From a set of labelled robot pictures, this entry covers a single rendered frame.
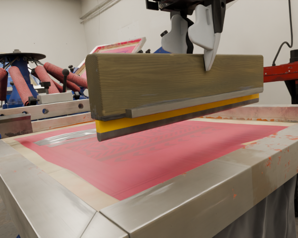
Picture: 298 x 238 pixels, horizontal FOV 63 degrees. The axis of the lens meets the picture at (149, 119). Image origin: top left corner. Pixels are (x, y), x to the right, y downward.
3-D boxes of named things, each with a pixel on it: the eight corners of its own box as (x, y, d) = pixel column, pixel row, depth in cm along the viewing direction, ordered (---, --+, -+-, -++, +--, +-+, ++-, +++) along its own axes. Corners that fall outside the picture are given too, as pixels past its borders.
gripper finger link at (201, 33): (185, 72, 34) (173, 8, 34) (211, 71, 38) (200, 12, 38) (202, 66, 32) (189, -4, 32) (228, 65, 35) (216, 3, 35)
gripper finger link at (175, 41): (155, 74, 39) (155, 13, 37) (181, 72, 43) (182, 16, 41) (169, 74, 37) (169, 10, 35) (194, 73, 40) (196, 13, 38)
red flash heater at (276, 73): (270, 81, 187) (270, 65, 186) (320, 79, 142) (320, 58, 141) (195, 89, 179) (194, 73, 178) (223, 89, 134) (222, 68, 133)
